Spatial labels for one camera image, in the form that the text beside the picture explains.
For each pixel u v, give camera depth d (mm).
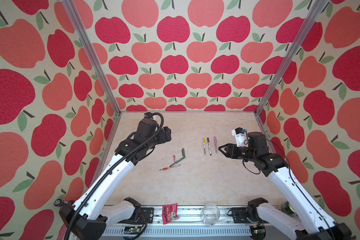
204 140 1043
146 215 747
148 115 619
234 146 652
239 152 653
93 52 866
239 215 733
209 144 1014
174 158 956
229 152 659
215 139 1045
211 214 761
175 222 730
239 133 675
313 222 388
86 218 373
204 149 989
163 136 628
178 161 935
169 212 746
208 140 1043
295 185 453
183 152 985
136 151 466
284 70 938
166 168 907
